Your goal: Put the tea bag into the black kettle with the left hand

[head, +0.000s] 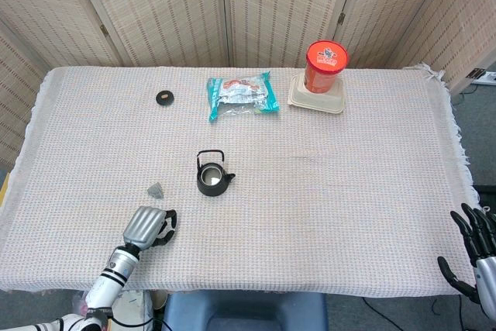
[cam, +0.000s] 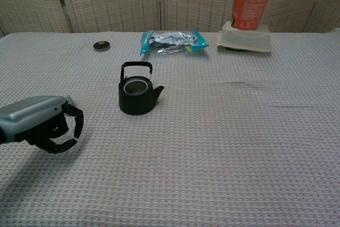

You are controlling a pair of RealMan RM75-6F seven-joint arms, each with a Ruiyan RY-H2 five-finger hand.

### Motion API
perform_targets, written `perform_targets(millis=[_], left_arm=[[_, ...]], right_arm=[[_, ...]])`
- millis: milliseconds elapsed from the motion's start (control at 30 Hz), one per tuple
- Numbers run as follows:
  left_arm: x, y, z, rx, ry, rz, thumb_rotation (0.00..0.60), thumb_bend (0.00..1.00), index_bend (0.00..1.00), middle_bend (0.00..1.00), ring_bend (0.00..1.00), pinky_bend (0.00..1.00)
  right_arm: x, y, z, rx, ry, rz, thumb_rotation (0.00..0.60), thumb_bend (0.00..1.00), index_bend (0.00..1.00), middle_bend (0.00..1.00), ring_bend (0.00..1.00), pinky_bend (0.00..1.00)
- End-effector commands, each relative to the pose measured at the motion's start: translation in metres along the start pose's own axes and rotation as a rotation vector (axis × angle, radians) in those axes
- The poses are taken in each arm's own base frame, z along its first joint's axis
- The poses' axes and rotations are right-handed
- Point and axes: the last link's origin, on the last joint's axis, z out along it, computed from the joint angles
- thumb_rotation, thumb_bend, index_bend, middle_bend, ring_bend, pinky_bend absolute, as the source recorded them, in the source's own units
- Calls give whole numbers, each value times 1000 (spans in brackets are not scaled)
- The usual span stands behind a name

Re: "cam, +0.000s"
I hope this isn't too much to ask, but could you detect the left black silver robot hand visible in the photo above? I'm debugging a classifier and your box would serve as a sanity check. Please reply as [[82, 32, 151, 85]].
[[0, 95, 84, 155]]

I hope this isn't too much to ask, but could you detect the black round teapot lid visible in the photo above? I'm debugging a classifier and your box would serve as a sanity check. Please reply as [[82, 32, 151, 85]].
[[93, 40, 111, 52]]

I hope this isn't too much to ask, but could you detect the black cast iron teapot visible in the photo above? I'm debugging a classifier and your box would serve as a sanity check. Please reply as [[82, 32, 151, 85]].
[[118, 61, 165, 116]]

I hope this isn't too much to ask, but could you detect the teal silver snack bag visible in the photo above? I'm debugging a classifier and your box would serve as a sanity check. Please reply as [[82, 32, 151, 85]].
[[140, 28, 210, 57]]

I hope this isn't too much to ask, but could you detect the woven bamboo folding screen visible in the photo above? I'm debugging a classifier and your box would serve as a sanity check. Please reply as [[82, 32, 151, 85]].
[[0, 0, 340, 38]]

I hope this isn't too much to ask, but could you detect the pale waffle weave tablecloth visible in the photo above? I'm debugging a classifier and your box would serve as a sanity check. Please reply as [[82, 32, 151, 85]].
[[0, 31, 340, 227]]

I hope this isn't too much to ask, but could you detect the beige plastic lunch box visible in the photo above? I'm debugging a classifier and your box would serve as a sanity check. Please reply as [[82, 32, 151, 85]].
[[216, 21, 273, 53]]

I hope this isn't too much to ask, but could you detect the red orange lidded canister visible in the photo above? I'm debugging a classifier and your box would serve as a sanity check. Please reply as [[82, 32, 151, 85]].
[[230, 0, 275, 31]]

